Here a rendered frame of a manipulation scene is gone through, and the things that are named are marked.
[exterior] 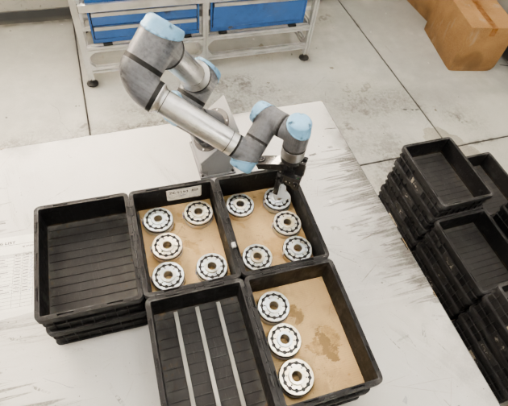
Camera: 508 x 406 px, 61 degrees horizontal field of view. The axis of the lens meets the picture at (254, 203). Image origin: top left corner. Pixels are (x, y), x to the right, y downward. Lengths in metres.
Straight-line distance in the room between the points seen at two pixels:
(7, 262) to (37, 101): 1.81
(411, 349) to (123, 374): 0.96
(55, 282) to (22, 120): 1.91
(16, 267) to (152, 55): 0.92
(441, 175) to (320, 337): 1.33
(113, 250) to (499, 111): 3.20
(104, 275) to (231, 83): 2.22
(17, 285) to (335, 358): 1.09
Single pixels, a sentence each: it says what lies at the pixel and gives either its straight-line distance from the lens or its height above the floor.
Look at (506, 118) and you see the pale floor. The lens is 3.94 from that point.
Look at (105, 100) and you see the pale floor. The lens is 3.30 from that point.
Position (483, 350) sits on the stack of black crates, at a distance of 2.31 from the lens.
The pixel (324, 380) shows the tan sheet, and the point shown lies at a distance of 1.40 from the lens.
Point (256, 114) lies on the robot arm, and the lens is 1.32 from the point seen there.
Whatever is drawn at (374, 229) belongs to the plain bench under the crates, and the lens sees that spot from 1.84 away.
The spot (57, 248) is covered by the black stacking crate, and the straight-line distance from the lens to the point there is 1.59.
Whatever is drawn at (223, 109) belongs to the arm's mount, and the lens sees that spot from 1.80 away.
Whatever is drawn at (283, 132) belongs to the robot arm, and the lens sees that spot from 1.29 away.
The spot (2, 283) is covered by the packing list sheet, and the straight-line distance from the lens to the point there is 1.74.
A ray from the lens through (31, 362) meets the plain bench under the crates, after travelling 1.60.
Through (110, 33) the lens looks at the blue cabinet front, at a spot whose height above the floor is 0.38.
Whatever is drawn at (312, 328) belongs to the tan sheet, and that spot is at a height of 0.83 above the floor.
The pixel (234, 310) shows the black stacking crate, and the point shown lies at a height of 0.83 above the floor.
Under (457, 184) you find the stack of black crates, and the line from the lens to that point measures 2.48.
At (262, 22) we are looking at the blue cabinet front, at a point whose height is 0.36.
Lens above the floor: 2.15
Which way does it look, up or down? 54 degrees down
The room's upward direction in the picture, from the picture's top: 9 degrees clockwise
